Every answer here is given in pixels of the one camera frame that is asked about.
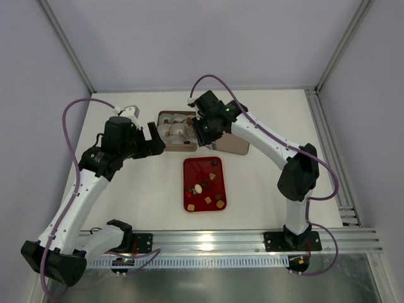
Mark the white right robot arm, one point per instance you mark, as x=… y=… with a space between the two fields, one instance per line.
x=298 y=165

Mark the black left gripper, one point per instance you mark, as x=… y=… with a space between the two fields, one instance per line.
x=145 y=144

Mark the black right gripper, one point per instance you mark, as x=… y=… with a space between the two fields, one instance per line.
x=200 y=131

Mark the gold tin box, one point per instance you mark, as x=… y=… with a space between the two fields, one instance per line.
x=177 y=120

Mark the aluminium rail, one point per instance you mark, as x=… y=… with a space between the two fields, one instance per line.
x=348 y=240
x=345 y=198

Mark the gold tin lid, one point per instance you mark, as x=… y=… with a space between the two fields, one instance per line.
x=229 y=143

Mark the white round spiral chocolate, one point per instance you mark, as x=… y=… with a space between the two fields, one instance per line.
x=198 y=189

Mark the red lacquer tray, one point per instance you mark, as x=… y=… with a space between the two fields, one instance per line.
x=196 y=171

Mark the right side aluminium rail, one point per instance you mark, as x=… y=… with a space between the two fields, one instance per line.
x=345 y=198

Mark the aluminium front rail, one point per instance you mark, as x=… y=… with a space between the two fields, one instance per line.
x=348 y=240

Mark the slotted cable duct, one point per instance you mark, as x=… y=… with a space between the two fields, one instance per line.
x=166 y=261

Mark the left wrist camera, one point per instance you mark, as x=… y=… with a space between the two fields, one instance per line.
x=131 y=111

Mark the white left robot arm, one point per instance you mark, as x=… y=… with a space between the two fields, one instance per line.
x=57 y=253

